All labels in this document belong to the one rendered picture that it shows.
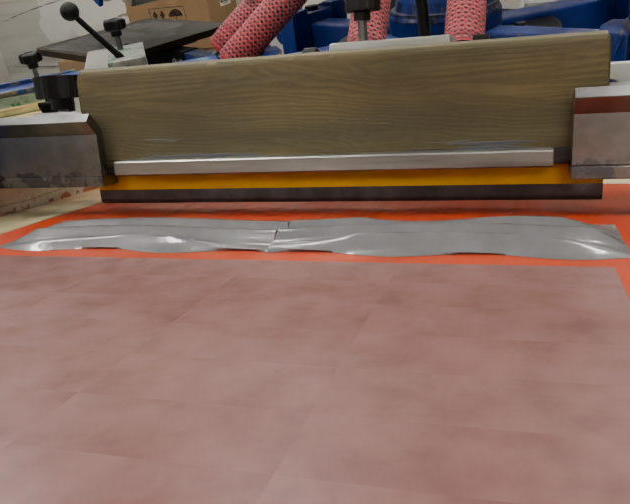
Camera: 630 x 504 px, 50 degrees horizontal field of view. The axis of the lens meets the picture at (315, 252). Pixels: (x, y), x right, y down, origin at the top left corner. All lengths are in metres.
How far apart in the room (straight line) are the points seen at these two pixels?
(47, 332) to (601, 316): 0.21
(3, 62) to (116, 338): 5.81
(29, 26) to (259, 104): 5.38
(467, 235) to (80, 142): 0.29
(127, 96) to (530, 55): 0.27
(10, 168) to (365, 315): 0.36
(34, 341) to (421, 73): 0.28
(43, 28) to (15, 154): 5.20
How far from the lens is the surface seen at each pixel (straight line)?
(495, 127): 0.43
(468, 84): 0.43
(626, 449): 0.18
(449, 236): 0.35
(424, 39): 0.71
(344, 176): 0.46
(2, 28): 5.97
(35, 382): 0.24
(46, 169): 0.54
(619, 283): 0.30
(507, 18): 1.29
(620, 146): 0.42
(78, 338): 0.27
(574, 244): 0.34
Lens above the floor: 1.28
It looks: 29 degrees down
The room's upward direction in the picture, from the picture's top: 9 degrees counter-clockwise
